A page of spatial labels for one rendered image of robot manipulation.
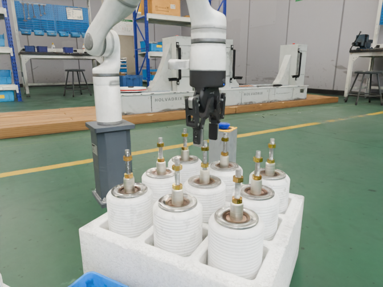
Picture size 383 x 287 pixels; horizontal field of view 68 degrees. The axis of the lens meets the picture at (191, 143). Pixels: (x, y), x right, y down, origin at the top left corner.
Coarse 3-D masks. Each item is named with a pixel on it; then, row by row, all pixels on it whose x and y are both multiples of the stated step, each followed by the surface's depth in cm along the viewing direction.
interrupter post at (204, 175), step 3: (201, 171) 63; (204, 171) 63; (207, 171) 63; (201, 174) 63; (204, 174) 63; (207, 174) 63; (201, 177) 64; (204, 177) 63; (207, 177) 63; (201, 180) 64; (204, 180) 63; (207, 180) 64; (204, 183) 64
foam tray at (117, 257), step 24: (288, 216) 64; (96, 240) 57; (120, 240) 55; (144, 240) 55; (264, 240) 55; (288, 240) 56; (96, 264) 59; (120, 264) 55; (144, 264) 52; (168, 264) 49; (192, 264) 48; (264, 264) 48; (288, 264) 60
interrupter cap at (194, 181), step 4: (196, 176) 67; (212, 176) 67; (188, 180) 65; (192, 180) 65; (196, 180) 65; (212, 180) 65; (216, 180) 65; (220, 180) 65; (192, 184) 62; (196, 184) 62; (200, 184) 62; (204, 184) 63; (208, 184) 62; (212, 184) 62; (216, 184) 62; (220, 184) 63
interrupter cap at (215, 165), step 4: (212, 164) 76; (216, 164) 76; (232, 164) 76; (236, 164) 75; (212, 168) 73; (216, 168) 73; (220, 168) 72; (224, 168) 73; (228, 168) 73; (232, 168) 73; (236, 168) 72
